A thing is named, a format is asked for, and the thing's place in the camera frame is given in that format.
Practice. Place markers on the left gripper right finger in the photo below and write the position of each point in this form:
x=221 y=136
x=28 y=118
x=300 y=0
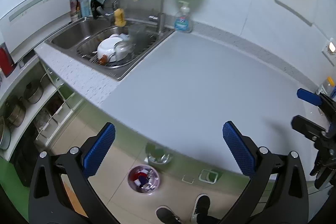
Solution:
x=288 y=201

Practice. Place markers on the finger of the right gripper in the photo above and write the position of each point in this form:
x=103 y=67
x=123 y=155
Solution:
x=310 y=129
x=325 y=103

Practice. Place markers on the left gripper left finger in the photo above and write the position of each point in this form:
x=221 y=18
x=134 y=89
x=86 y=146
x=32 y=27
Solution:
x=48 y=200

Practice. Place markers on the pink trash bin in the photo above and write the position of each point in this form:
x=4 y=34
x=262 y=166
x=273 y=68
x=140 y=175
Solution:
x=143 y=179

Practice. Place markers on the orange floor mat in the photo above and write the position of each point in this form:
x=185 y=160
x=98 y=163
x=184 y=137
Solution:
x=72 y=196

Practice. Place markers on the white open shelf unit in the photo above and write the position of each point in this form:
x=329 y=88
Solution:
x=48 y=115

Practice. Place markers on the steel pot on shelf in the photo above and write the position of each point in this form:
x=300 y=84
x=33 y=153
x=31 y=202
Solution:
x=33 y=92

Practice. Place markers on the left black shoe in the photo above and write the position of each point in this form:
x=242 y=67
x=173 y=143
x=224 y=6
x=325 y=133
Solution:
x=166 y=215

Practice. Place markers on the clear soap pump bottle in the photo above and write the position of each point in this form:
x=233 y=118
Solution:
x=183 y=22

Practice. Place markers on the white bowls in sink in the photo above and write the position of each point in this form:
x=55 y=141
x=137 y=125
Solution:
x=115 y=48

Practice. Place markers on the stainless steel sink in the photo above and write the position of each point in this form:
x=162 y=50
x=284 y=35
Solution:
x=80 y=40

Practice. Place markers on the yellow sponge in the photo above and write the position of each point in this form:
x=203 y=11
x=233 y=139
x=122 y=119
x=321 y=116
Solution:
x=119 y=18

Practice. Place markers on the white countertop dishwasher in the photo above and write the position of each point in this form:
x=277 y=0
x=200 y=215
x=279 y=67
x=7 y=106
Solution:
x=25 y=23

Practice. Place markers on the white wall outlet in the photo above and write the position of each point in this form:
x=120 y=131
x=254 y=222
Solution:
x=329 y=51

